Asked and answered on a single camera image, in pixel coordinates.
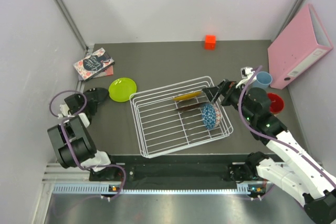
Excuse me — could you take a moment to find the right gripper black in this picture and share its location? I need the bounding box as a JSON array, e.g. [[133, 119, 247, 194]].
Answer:
[[202, 79, 255, 123]]

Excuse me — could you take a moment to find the red floral plate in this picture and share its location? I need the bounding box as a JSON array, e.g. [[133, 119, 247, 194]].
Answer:
[[176, 102, 207, 113]]

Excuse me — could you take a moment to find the lime green plate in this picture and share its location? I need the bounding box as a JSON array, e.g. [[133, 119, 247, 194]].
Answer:
[[108, 77, 137, 102]]

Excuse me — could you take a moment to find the black plate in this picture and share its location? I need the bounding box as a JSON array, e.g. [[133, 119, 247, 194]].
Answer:
[[83, 87, 109, 104]]

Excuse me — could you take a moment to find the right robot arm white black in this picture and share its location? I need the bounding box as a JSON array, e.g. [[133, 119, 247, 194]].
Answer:
[[203, 80, 335, 223]]

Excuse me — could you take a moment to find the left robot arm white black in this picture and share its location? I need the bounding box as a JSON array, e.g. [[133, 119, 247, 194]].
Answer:
[[47, 88, 119, 181]]

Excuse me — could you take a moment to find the blue white patterned bowl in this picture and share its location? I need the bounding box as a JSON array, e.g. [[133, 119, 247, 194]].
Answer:
[[201, 103, 222, 130]]

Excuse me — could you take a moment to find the yellow patterned plate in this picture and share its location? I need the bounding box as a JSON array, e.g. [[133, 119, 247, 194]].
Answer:
[[173, 91, 203, 102]]

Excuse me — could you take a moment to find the pink book underneath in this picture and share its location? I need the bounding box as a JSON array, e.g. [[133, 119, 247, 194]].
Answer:
[[94, 65, 113, 78]]

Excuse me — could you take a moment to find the Little Women book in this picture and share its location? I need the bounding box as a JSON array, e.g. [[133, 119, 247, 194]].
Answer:
[[73, 48, 115, 81]]

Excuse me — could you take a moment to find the light blue cup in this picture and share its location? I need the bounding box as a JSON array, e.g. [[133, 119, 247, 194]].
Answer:
[[252, 71, 272, 90]]

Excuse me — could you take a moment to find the orange cube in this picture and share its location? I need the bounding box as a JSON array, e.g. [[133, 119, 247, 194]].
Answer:
[[204, 35, 216, 50]]

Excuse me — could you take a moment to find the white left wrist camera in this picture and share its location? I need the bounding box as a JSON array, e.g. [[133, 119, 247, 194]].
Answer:
[[57, 104, 72, 119]]

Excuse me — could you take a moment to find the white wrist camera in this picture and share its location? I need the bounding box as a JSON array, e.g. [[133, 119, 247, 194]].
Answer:
[[236, 67, 255, 89], [57, 104, 72, 119]]

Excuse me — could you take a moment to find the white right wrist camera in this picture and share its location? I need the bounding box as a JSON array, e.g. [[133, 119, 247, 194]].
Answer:
[[236, 67, 255, 89]]

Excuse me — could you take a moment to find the white wire dish rack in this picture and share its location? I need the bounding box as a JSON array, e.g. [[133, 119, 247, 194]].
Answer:
[[130, 76, 234, 158]]

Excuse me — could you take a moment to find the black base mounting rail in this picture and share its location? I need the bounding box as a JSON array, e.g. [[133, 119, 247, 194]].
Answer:
[[89, 154, 260, 190]]

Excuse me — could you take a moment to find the pink ring binder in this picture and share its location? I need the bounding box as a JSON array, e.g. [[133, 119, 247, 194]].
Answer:
[[268, 4, 333, 90]]

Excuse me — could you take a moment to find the aluminium frame post left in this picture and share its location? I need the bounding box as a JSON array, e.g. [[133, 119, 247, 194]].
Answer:
[[54, 0, 88, 51]]

